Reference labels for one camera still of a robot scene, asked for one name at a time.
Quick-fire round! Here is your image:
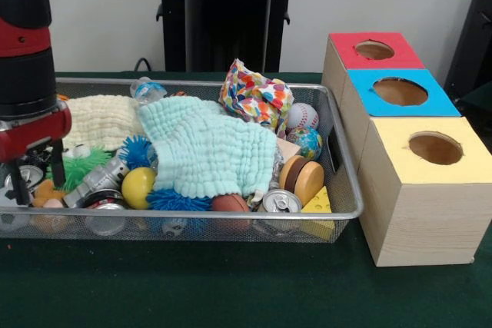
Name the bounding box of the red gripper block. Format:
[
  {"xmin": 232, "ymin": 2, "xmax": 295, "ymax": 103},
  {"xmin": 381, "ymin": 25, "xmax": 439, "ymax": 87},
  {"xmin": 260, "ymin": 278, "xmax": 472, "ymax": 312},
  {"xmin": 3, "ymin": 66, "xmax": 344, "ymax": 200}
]
[{"xmin": 0, "ymin": 103, "xmax": 73, "ymax": 207}]

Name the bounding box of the brown bear plush toy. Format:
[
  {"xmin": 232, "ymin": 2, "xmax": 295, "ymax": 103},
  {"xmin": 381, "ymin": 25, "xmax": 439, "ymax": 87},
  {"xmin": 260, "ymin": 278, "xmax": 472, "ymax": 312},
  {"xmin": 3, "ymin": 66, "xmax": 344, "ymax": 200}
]
[{"xmin": 31, "ymin": 178, "xmax": 67, "ymax": 208}]

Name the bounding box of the mint green waffle cloth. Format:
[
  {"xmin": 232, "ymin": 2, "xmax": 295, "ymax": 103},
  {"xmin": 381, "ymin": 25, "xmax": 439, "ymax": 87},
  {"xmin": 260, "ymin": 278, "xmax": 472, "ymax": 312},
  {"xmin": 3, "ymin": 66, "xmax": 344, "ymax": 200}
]
[{"xmin": 137, "ymin": 96, "xmax": 278, "ymax": 198}]

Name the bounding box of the multicoloured dotted cloth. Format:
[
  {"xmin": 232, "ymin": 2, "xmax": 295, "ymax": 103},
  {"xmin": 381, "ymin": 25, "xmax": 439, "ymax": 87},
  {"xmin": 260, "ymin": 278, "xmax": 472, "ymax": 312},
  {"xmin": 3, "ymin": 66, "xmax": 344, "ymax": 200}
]
[{"xmin": 218, "ymin": 58, "xmax": 295, "ymax": 139}]

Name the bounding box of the shallow clear mesh bin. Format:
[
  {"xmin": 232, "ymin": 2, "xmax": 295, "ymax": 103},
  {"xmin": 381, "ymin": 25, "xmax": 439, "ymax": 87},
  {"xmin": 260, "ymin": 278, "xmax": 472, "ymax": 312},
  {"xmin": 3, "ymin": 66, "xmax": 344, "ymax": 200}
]
[{"xmin": 0, "ymin": 77, "xmax": 365, "ymax": 245}]

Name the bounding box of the wooden box with three holes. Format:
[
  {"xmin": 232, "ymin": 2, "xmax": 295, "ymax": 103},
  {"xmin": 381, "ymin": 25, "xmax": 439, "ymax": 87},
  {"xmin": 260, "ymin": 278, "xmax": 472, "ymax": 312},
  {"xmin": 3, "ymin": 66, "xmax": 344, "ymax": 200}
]
[{"xmin": 321, "ymin": 31, "xmax": 482, "ymax": 267}]

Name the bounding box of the green spiky toy with eyes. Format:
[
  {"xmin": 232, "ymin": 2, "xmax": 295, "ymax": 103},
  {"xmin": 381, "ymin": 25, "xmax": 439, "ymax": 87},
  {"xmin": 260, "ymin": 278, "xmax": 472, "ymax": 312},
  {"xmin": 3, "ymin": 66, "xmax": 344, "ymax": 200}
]
[{"xmin": 45, "ymin": 145, "xmax": 113, "ymax": 193}]

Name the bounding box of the small soccer ball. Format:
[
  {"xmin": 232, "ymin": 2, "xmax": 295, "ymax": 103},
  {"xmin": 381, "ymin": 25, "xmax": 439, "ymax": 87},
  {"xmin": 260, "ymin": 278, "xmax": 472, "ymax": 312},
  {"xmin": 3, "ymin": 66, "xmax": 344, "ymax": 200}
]
[{"xmin": 0, "ymin": 184, "xmax": 31, "ymax": 232}]

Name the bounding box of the cream waffle cloth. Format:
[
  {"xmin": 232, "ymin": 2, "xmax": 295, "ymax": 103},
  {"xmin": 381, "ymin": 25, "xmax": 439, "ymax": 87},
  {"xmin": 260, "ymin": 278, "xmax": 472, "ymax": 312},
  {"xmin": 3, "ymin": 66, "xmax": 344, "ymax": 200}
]
[{"xmin": 57, "ymin": 94, "xmax": 145, "ymax": 151}]

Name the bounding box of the blue spiky ball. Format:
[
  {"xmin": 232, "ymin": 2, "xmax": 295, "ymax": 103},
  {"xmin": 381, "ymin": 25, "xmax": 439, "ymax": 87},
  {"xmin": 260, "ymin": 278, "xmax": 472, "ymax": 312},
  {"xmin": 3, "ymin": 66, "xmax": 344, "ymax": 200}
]
[{"xmin": 145, "ymin": 188, "xmax": 213, "ymax": 212}]

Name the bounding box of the dark green tablecloth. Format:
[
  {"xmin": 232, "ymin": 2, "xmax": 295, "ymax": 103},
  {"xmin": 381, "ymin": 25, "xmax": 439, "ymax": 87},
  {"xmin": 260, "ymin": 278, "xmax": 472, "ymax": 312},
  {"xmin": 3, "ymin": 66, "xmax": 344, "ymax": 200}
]
[{"xmin": 0, "ymin": 70, "xmax": 492, "ymax": 328}]

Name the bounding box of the silver drink can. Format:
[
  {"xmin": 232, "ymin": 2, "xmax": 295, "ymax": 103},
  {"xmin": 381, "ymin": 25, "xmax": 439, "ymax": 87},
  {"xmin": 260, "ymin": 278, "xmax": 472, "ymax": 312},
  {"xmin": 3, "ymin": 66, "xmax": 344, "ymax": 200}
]
[{"xmin": 261, "ymin": 188, "xmax": 304, "ymax": 214}]

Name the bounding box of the wooden burger toy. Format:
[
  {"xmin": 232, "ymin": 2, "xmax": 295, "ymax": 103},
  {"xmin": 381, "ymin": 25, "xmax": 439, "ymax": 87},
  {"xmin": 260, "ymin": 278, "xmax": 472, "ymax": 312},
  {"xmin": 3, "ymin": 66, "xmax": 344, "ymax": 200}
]
[{"xmin": 278, "ymin": 154, "xmax": 326, "ymax": 207}]

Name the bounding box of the globe print ball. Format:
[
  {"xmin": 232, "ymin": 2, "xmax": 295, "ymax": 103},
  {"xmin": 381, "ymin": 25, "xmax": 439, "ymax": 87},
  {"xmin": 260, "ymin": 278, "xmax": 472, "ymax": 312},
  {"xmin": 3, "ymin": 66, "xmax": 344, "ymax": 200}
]
[{"xmin": 286, "ymin": 125, "xmax": 324, "ymax": 162}]

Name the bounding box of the yellow cheese wedge toy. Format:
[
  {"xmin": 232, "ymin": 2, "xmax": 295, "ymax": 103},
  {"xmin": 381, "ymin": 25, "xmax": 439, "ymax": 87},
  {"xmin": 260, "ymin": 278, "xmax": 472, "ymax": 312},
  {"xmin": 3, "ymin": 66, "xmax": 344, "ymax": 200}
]
[{"xmin": 300, "ymin": 185, "xmax": 335, "ymax": 243}]

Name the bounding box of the black stand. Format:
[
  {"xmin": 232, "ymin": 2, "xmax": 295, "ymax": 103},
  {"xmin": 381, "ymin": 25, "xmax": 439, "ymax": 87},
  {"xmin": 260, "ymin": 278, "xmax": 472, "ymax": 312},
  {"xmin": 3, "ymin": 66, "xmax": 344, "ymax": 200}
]
[{"xmin": 444, "ymin": 0, "xmax": 492, "ymax": 103}]

